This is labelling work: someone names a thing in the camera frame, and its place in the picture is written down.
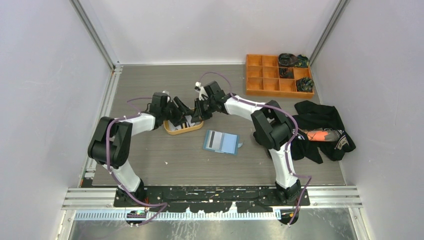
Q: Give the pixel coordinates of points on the dark rolled sock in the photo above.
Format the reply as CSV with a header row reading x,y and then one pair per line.
x,y
287,60

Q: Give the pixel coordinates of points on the blue leather card holder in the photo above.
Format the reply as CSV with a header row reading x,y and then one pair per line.
x,y
230,144

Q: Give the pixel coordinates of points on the orange oval plastic tray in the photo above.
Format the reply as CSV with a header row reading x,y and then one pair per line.
x,y
186,130

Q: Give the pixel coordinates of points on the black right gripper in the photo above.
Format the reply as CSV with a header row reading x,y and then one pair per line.
x,y
199,114

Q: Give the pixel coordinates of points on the green patterned rolled sock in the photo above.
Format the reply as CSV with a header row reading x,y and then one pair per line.
x,y
302,61

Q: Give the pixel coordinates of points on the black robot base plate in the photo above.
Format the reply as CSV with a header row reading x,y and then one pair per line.
x,y
212,199

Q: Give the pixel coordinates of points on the white card with black stripe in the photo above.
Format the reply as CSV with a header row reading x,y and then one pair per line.
x,y
214,140

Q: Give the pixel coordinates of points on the orange compartment organizer box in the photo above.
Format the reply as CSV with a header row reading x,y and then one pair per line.
x,y
262,78

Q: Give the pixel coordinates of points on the black sock in compartment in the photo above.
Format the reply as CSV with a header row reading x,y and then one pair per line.
x,y
286,72

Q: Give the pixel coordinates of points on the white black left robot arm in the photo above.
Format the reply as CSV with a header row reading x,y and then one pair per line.
x,y
111,141

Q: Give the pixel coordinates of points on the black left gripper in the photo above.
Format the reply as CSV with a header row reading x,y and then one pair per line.
x,y
179,117

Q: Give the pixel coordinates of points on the aluminium frame rail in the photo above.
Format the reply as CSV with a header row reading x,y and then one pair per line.
x,y
97,204

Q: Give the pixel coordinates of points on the green black rolled sock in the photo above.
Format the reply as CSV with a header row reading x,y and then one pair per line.
x,y
305,85

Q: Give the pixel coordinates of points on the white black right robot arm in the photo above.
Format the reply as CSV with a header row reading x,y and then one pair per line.
x,y
273,130

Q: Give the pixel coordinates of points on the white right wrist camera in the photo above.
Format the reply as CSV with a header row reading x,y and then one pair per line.
x,y
201,91

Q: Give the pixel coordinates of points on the black t-shirt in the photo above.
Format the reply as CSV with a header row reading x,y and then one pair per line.
x,y
318,129

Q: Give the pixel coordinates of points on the silver VIP card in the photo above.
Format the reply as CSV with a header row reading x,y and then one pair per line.
x,y
185,123

